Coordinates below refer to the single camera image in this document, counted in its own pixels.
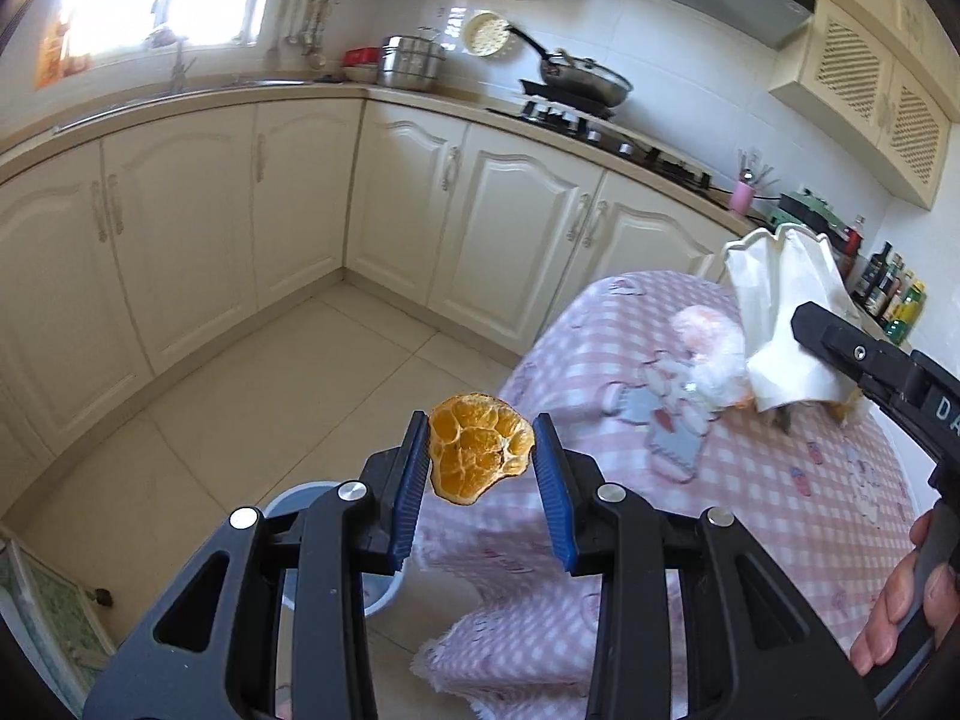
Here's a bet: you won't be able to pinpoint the cream lattice wall cabinet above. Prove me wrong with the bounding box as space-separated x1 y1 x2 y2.
769 0 960 212

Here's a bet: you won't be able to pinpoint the steel faucet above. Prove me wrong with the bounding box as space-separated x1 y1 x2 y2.
150 0 197 92

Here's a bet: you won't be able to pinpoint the mandarin peel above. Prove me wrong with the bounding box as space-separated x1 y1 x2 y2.
427 392 536 505

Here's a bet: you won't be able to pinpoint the grey plastic trash bin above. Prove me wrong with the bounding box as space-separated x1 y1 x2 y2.
266 480 410 620

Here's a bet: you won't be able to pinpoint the pink checked tablecloth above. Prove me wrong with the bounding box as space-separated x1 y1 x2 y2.
411 270 920 720

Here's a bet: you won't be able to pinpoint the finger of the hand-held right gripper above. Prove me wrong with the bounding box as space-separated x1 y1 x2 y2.
791 301 912 407

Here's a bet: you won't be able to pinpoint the person's right hand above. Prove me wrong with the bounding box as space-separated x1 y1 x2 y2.
850 508 960 680

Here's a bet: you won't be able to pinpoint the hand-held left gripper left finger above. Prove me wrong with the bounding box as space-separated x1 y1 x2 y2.
82 411 432 720

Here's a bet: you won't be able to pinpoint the green electric cooker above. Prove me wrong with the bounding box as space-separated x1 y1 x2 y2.
778 191 852 239

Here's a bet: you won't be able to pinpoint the clear plastic wrapper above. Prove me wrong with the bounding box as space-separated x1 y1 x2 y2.
670 305 753 410

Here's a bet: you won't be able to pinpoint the cream base cabinets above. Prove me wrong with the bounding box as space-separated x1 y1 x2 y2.
0 79 760 482

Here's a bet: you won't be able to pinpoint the white plastic bag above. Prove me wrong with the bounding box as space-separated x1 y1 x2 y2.
724 223 863 413

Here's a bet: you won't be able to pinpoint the green patterned floor mat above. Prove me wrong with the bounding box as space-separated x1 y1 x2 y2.
0 532 119 715

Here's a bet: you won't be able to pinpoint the yellow round colander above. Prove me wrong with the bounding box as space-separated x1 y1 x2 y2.
463 11 512 59

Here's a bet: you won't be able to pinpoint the black gas stove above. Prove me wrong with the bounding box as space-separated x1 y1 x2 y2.
487 99 713 192

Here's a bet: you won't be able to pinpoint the tall dark glass bottle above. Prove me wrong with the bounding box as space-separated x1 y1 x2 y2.
861 241 893 301

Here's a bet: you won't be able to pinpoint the green bottle with yellow label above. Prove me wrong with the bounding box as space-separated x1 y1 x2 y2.
885 280 928 346

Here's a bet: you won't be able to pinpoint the steel wok with lid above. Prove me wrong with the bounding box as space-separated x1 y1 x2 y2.
504 25 635 107

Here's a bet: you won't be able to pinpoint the steel steamer pot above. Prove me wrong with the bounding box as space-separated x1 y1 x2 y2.
377 34 447 89

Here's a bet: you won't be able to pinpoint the steel sink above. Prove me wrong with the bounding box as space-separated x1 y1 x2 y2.
217 73 312 89

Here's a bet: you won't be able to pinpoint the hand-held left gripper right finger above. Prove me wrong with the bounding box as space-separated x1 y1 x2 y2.
531 412 878 720

